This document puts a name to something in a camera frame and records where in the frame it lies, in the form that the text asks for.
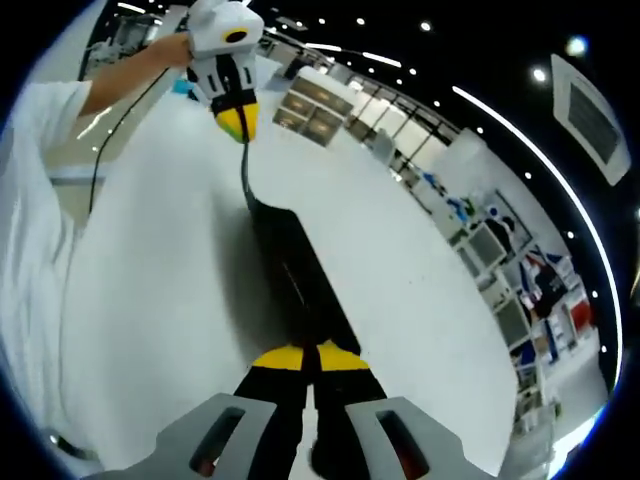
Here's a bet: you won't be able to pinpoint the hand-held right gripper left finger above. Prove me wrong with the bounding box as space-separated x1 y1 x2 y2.
87 344 307 480

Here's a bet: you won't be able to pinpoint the grey office chair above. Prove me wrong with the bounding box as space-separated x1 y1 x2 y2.
467 219 509 267
494 294 532 347

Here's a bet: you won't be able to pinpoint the person's white shirt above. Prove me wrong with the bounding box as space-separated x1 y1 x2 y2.
0 79 104 451

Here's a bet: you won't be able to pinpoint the long ceiling light strip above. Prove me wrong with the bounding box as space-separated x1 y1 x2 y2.
451 84 626 387

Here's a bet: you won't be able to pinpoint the black mouse pad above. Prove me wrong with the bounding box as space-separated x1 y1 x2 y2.
241 141 365 359

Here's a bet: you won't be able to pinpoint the person's left hand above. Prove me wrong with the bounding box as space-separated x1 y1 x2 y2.
167 30 195 69

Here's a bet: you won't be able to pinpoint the red box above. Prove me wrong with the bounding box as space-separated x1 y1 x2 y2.
569 302 595 335

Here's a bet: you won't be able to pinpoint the white shelf unit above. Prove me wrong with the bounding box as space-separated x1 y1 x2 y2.
542 254 597 362

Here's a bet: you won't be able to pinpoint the ceiling air conditioner vent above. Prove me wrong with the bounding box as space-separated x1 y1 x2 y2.
549 52 632 187

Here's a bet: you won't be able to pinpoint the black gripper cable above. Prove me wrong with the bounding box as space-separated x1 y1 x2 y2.
87 62 176 219

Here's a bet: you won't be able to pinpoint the white drawer cabinet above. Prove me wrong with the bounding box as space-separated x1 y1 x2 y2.
272 67 356 149

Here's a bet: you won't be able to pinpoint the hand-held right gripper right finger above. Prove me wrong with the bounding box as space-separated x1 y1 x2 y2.
307 338 494 480

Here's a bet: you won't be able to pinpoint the round ceiling spotlights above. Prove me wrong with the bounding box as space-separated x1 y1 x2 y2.
279 17 609 354

